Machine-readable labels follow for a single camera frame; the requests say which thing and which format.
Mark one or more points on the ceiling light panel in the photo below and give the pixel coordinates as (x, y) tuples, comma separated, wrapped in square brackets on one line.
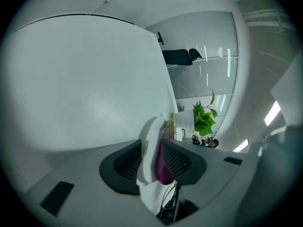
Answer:
[(241, 145), (272, 113)]

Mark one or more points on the white round plate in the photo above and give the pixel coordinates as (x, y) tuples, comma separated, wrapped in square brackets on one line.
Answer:
[(149, 150)]

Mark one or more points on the green potted plant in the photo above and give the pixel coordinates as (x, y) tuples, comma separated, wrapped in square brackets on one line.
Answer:
[(203, 120)]

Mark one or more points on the black office chair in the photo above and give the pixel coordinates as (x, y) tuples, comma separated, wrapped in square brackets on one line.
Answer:
[(177, 57)]

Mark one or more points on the purple eggplant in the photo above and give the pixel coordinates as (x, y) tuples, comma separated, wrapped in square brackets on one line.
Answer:
[(162, 171)]

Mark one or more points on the frosted glass window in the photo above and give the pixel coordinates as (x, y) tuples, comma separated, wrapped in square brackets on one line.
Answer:
[(208, 44)]

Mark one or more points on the white rectangular table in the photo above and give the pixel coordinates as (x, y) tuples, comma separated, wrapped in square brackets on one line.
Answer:
[(82, 79)]

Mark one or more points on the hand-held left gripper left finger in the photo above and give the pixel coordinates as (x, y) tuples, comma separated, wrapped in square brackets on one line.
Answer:
[(94, 174)]

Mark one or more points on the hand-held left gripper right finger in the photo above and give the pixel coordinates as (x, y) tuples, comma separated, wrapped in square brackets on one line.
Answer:
[(213, 174)]

